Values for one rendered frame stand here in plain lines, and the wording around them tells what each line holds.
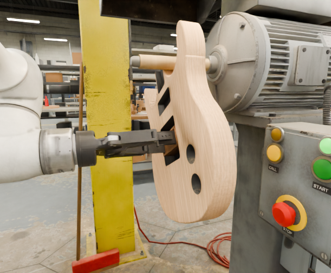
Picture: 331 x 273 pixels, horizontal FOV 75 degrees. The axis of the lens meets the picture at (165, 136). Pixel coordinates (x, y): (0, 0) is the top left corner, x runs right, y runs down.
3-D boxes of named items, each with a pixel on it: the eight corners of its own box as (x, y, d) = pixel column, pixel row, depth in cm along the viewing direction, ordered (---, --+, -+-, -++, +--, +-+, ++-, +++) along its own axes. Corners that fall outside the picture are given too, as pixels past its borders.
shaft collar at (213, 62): (206, 66, 60) (213, 52, 56) (212, 77, 57) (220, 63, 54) (200, 66, 59) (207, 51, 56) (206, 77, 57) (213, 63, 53)
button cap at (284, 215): (284, 215, 40) (286, 195, 39) (304, 228, 36) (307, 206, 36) (268, 219, 39) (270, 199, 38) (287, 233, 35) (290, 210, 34)
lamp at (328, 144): (317, 153, 32) (319, 133, 32) (338, 158, 30) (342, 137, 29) (313, 153, 32) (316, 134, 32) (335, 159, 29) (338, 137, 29)
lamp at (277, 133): (270, 141, 41) (271, 125, 40) (283, 144, 38) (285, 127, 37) (267, 141, 40) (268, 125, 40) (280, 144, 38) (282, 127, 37)
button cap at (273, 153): (271, 157, 42) (273, 143, 41) (284, 162, 39) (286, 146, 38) (265, 158, 41) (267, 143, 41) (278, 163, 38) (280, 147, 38)
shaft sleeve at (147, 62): (202, 65, 58) (206, 56, 56) (206, 73, 57) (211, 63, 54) (136, 63, 52) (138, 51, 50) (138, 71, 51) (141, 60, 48)
